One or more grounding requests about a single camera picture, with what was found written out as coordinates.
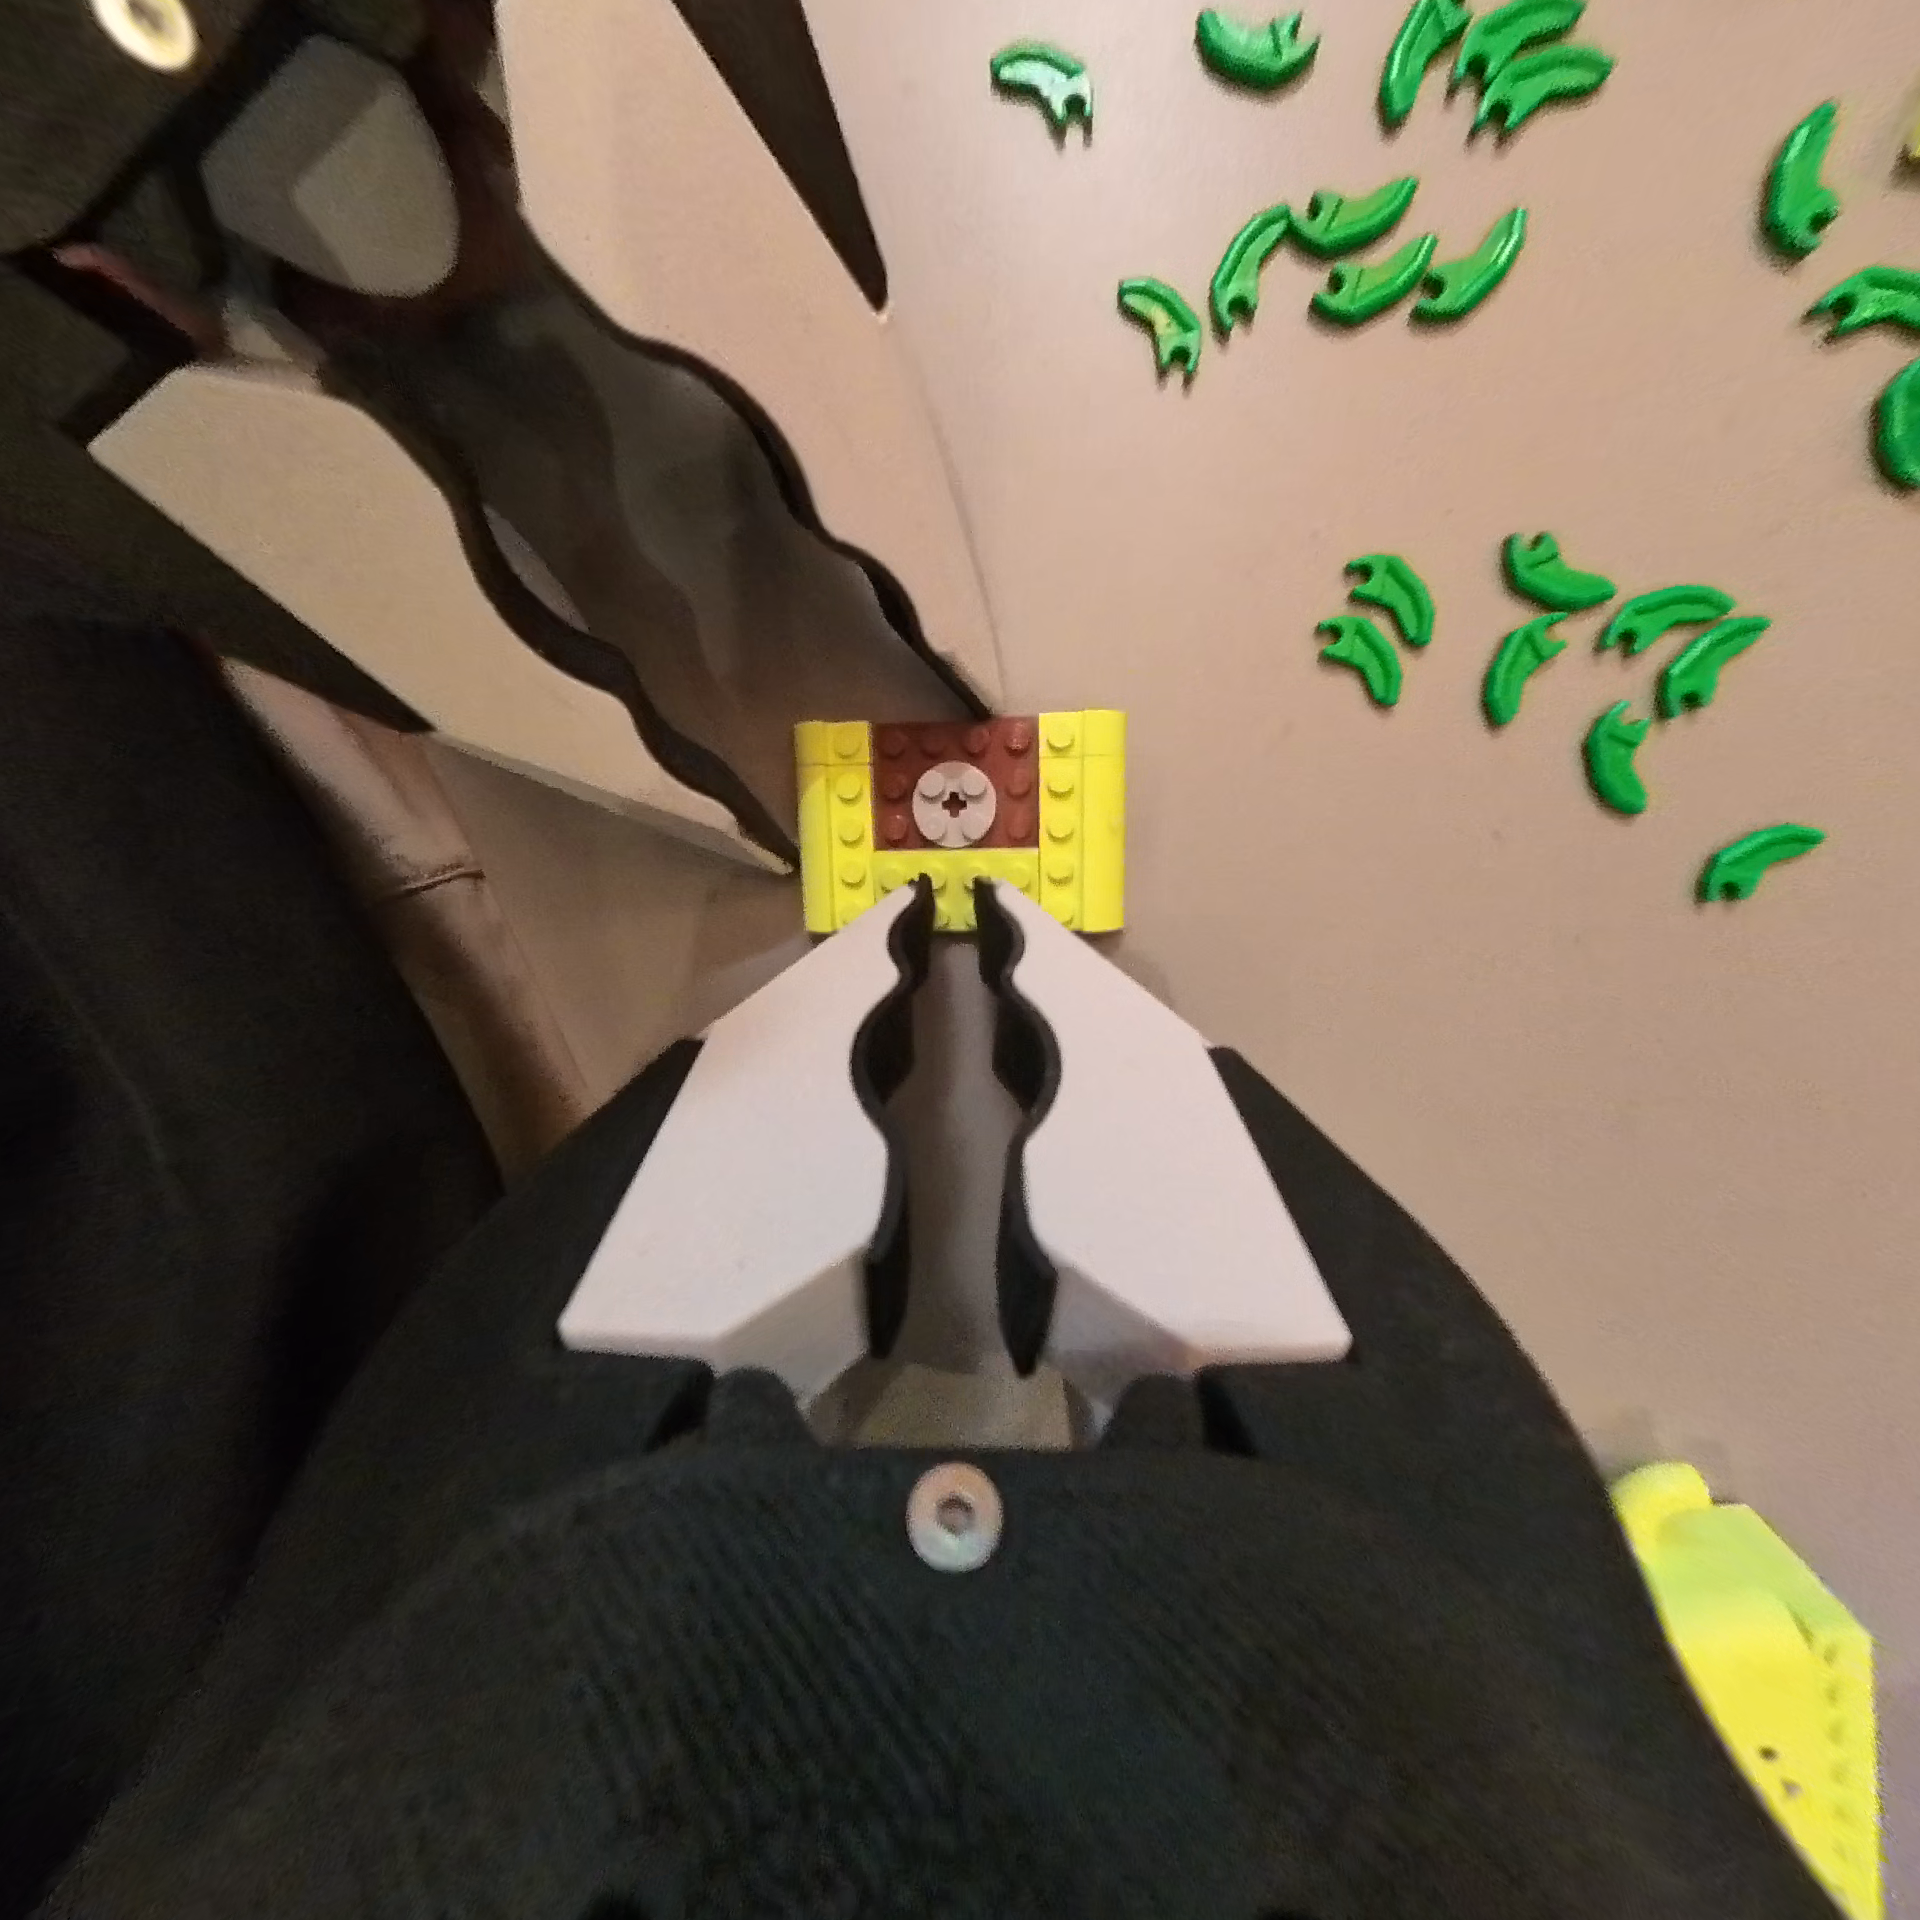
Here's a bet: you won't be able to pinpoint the large lime brick assembly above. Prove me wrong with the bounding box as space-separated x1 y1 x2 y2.
1612 1462 1888 1920

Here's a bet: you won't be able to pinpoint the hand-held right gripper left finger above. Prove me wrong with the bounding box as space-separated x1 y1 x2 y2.
554 873 941 1418

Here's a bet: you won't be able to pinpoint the beige seat cushion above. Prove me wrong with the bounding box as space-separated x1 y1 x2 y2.
225 660 604 1190

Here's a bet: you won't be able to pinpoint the brown studded plate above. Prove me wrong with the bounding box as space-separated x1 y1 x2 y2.
868 715 1043 859

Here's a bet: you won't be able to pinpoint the grey round plate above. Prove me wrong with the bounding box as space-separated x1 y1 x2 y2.
908 761 1000 847

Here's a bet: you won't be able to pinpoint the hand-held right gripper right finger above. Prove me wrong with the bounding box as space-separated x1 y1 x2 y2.
976 873 1355 1427

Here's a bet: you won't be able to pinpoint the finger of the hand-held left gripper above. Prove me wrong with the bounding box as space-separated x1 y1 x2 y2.
87 362 805 879
198 0 996 723

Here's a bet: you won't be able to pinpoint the person's dark clothing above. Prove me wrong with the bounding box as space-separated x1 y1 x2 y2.
0 268 514 1920

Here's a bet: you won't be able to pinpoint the scattered green leaf pieces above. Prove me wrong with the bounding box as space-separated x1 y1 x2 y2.
992 0 1920 909

